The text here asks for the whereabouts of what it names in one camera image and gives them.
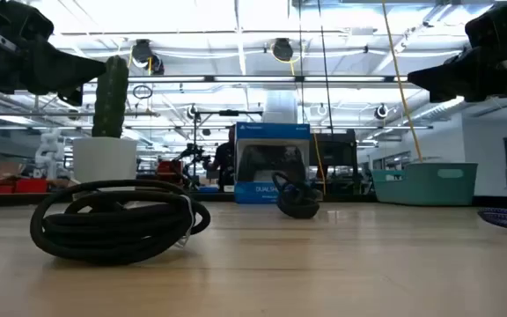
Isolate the red crate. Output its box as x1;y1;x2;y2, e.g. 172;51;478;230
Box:
0;165;48;195

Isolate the tall green cactus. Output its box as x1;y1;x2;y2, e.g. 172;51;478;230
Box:
91;55;130;139

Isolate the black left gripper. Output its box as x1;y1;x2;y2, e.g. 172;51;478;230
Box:
0;0;107;107

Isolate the black hanging cable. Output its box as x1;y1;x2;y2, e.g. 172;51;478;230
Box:
316;0;336;137
297;0;305;124

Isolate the black cabinet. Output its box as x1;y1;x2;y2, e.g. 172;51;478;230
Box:
309;129;360;195

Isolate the thick yellow hanging cable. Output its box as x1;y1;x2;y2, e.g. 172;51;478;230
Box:
380;0;424;163

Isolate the thin yellow hanging cable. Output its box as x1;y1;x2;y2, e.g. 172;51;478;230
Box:
312;131;327;195

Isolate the person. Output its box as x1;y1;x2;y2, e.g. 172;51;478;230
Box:
204;124;237;191

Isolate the teal plastic bin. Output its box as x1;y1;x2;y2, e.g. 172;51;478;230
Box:
371;162;479;207

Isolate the red tool case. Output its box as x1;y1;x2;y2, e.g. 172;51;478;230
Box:
156;159;184;184

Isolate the white robot figure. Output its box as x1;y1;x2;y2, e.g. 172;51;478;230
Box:
33;127;66;181

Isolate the black USB-C cable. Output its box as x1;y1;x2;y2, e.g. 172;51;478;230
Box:
271;171;321;220
29;179;212;266

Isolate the white plant pot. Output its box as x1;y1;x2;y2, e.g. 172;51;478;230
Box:
71;136;139;197

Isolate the black camera stand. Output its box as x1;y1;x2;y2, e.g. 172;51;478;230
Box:
187;103;264;190

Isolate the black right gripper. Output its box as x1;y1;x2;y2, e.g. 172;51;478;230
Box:
407;0;507;104

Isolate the blue DualShock controller box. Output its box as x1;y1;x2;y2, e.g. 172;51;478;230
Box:
233;122;312;205

